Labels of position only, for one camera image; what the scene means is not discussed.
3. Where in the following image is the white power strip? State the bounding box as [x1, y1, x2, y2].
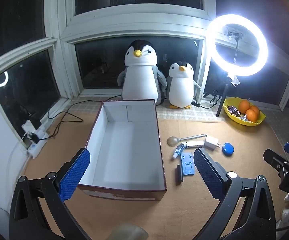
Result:
[26, 127, 51, 159]

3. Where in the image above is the white cardboard box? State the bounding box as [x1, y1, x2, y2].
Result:
[77, 99, 167, 202]

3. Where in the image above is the blue phone stand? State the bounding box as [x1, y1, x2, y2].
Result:
[180, 152, 195, 177]

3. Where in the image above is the pale blurred object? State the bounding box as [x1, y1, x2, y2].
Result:
[109, 224, 149, 240]

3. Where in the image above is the yellow fruit bowl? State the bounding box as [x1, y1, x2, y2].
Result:
[223, 97, 267, 125]

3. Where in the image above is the metal spoon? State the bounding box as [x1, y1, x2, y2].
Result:
[167, 133, 208, 147]

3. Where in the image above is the white cable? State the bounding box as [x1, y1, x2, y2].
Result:
[8, 135, 28, 170]

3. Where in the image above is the white patterned lighter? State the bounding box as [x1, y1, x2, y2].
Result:
[182, 141, 205, 148]

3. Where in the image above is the black power cable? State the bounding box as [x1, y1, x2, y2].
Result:
[47, 95, 123, 140]

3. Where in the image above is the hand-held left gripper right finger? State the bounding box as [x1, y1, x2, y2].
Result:
[193, 147, 277, 240]

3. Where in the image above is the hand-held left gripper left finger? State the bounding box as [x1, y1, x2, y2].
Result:
[9, 148, 91, 240]

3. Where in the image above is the pile of wrapped candies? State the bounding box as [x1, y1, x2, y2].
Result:
[227, 105, 248, 123]

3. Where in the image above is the large penguin plush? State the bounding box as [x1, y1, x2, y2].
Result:
[117, 39, 168, 105]

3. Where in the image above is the white window frame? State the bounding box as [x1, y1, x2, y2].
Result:
[0, 0, 289, 110]

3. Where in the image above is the small blue-white bottle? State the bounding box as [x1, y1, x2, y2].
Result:
[171, 144, 187, 161]

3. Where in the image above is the white charger plug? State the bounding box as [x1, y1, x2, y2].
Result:
[204, 135, 221, 151]

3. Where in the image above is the small penguin plush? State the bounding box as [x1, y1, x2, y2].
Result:
[166, 61, 202, 110]

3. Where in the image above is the small black bar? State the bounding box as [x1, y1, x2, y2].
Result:
[175, 164, 184, 186]

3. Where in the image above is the white power adapter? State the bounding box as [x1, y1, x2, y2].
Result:
[22, 120, 41, 135]

